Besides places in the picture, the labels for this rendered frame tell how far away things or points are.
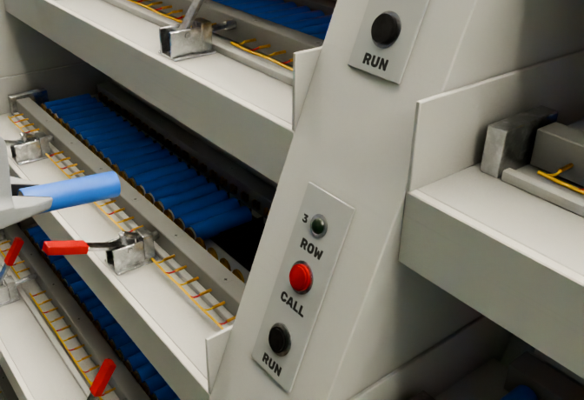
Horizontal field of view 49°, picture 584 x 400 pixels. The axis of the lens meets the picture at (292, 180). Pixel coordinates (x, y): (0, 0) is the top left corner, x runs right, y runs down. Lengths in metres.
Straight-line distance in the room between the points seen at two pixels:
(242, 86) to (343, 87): 0.12
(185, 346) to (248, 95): 0.20
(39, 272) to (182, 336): 0.41
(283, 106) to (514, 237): 0.19
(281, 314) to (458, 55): 0.19
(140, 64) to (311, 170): 0.24
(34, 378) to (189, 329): 0.30
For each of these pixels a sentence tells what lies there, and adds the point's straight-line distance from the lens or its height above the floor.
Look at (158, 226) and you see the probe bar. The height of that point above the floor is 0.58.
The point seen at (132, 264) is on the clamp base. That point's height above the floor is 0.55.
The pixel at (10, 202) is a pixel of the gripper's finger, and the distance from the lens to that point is 0.41.
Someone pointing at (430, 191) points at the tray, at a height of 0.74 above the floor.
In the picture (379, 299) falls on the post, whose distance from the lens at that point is 0.37.
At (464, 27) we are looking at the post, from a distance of 0.34.
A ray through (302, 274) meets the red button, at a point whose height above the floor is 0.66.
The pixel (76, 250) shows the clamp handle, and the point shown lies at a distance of 0.57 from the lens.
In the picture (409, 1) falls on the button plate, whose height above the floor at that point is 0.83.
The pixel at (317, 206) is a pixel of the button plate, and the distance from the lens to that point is 0.38.
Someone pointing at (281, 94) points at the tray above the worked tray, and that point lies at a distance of 0.46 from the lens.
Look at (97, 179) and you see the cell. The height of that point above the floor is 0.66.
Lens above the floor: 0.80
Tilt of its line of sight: 14 degrees down
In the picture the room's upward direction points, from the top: 18 degrees clockwise
